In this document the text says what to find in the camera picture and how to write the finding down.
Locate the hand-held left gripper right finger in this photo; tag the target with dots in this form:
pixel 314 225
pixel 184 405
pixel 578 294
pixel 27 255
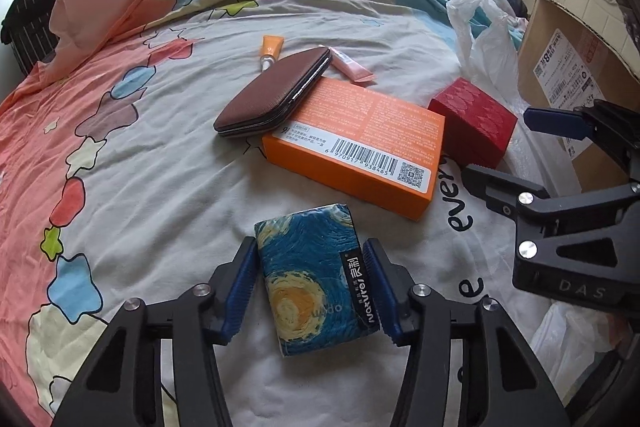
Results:
pixel 380 292

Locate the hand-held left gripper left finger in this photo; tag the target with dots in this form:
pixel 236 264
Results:
pixel 240 292

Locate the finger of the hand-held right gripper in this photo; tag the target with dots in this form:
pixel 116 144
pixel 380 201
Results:
pixel 555 123
pixel 500 189

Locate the blue painted-print tissue pack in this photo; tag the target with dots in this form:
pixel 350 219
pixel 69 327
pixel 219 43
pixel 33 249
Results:
pixel 310 277

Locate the brown cardboard box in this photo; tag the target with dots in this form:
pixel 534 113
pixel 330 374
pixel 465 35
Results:
pixel 537 22

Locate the orange cardboard box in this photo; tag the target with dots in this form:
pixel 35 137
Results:
pixel 360 127

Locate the pink cream tube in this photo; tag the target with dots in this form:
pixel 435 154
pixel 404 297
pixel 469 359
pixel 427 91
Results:
pixel 352 69

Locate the orange cream tube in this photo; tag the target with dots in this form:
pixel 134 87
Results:
pixel 272 49

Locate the red patterned box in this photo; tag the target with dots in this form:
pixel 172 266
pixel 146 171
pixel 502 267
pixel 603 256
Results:
pixel 475 122

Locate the white plastic bag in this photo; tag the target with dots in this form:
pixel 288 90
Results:
pixel 480 52

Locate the star-print bed sheet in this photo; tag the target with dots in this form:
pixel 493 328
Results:
pixel 150 167

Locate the clear plastic bag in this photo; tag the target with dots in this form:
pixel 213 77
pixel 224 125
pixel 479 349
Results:
pixel 565 332

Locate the brown zip case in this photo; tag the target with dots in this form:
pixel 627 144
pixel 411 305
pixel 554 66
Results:
pixel 275 92

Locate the black striped bag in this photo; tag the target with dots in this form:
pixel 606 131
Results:
pixel 30 12

